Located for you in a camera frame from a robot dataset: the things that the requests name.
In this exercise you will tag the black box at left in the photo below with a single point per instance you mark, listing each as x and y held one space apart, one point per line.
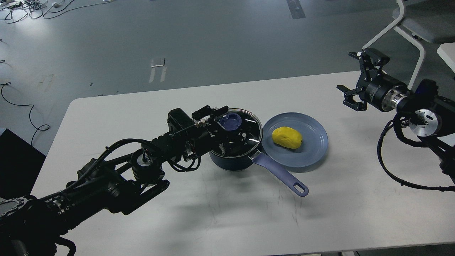
20 165

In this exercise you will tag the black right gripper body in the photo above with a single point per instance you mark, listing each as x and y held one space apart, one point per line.
382 90

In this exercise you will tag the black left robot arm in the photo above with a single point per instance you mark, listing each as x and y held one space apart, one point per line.
123 178

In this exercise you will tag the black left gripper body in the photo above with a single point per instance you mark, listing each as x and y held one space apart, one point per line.
222 142

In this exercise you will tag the dark blue saucepan purple handle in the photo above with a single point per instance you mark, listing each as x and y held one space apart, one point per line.
260 158

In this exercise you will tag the glass pot lid purple knob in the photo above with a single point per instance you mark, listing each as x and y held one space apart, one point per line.
248 122

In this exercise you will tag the white frame grey chair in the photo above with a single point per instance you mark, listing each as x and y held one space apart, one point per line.
430 20

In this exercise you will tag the yellow potato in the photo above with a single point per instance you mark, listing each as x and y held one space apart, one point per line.
287 137

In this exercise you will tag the white table edge right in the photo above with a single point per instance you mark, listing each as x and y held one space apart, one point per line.
446 51

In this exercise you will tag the blue plate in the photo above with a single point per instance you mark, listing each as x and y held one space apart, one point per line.
314 142

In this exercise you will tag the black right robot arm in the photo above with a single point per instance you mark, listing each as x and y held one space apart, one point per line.
422 116

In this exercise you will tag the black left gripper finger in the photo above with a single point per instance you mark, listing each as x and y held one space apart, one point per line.
207 115

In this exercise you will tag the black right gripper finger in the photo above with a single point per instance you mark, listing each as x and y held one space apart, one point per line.
371 62
349 97

